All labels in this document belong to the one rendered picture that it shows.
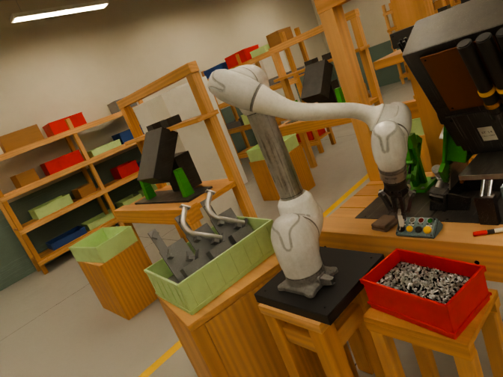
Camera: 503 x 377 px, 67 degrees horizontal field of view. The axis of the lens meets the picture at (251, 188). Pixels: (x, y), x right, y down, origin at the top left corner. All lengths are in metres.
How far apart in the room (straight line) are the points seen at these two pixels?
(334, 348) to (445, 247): 0.54
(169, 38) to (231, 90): 8.28
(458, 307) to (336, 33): 1.45
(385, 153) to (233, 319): 1.07
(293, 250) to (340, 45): 1.20
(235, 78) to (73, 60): 7.20
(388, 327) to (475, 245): 0.41
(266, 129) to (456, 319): 0.88
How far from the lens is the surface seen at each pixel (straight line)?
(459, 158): 1.65
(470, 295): 1.32
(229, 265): 1.91
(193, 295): 1.84
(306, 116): 1.31
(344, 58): 2.17
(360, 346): 2.26
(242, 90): 1.30
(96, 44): 8.69
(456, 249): 1.54
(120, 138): 7.80
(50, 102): 8.05
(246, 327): 1.95
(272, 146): 1.49
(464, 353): 1.31
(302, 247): 1.39
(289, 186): 1.53
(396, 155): 1.28
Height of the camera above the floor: 1.67
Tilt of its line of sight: 15 degrees down
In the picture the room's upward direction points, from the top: 22 degrees counter-clockwise
